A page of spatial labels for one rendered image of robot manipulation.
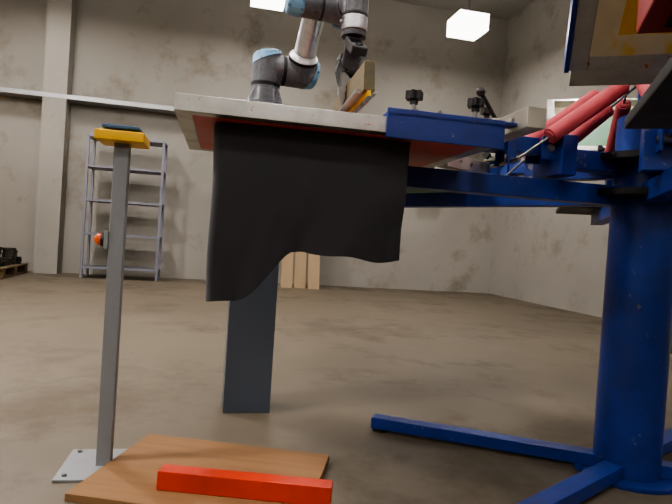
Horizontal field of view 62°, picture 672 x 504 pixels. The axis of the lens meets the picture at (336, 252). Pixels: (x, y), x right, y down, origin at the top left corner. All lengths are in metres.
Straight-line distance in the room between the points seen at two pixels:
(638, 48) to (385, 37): 8.19
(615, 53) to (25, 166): 8.24
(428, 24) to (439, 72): 0.78
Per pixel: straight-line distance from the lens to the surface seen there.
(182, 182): 8.59
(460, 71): 9.80
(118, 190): 1.70
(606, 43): 1.40
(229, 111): 1.31
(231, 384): 2.25
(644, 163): 1.71
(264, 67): 2.31
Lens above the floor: 0.69
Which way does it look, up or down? 1 degrees down
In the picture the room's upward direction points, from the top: 4 degrees clockwise
